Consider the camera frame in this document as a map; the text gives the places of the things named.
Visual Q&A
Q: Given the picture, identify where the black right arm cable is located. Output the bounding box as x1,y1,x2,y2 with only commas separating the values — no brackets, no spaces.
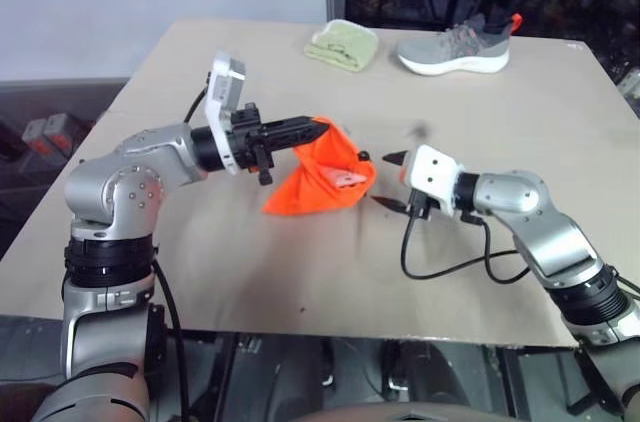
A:
400,205,532,285

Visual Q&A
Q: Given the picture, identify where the white tube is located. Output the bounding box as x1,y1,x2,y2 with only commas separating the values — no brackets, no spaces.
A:
321,166,370,190

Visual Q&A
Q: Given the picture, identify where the grey sneaker with white sole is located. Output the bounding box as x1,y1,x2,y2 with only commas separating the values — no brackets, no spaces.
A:
396,12,524,77

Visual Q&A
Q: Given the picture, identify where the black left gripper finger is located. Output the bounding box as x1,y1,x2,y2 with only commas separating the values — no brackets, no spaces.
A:
258,131,327,155
261,114,330,137

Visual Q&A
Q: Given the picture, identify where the folded green towel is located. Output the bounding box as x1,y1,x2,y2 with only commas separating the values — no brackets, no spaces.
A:
304,18,380,75

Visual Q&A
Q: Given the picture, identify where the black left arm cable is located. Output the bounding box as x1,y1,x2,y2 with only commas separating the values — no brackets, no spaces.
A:
149,255,192,422

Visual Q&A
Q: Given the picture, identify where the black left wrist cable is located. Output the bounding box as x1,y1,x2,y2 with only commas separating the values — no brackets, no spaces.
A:
182,70,212,124

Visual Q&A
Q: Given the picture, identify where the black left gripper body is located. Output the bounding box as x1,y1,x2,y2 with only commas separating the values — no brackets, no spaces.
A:
229,102,277,187

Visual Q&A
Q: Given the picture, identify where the orange fabric pouch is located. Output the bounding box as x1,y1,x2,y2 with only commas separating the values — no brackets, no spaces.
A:
261,114,378,217

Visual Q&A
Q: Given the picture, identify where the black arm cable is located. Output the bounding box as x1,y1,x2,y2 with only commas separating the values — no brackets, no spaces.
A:
149,255,192,422
400,205,532,285

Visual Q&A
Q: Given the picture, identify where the grey box with orange label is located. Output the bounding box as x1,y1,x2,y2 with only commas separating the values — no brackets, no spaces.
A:
43,112,97,159
23,116,53,156

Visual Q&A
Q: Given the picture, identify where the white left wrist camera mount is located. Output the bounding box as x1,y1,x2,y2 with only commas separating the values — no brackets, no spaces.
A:
203,50,249,177

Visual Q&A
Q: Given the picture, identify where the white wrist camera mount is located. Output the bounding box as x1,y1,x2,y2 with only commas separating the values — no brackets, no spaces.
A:
401,143,465,219
203,50,249,177

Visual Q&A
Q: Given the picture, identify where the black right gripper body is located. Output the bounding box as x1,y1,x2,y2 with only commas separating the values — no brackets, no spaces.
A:
405,187,438,222

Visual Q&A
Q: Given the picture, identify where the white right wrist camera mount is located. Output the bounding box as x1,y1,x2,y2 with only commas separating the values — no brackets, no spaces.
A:
401,143,465,219

